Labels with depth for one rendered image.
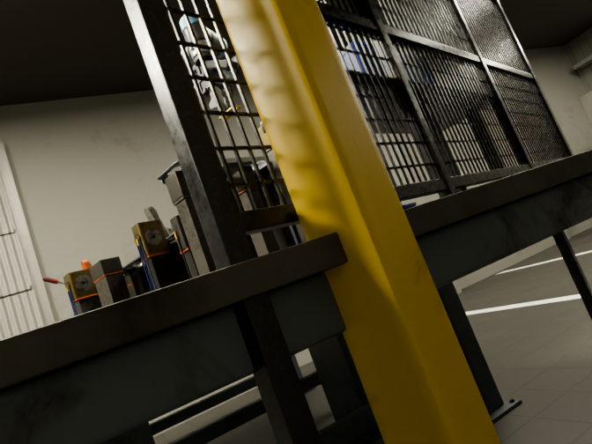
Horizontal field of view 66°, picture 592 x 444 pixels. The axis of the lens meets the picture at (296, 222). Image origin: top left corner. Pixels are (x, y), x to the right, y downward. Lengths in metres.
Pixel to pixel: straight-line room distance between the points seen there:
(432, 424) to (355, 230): 0.23
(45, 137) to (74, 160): 0.29
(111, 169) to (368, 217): 3.77
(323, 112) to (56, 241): 3.56
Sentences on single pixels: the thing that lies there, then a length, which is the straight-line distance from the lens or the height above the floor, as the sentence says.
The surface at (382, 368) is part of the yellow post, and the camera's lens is 0.58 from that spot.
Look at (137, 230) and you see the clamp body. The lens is 1.60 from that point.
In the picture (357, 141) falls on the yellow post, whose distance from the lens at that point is 0.60.
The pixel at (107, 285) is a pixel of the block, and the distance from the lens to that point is 1.93.
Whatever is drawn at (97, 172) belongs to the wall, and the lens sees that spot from 4.21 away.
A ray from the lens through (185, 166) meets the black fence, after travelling 0.56.
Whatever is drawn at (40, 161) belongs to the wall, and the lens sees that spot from 4.24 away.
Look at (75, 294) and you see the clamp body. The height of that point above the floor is 0.96.
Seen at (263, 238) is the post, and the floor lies 0.80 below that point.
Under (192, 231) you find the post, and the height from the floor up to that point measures 0.85.
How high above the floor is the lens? 0.65
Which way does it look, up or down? 8 degrees up
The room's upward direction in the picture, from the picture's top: 21 degrees counter-clockwise
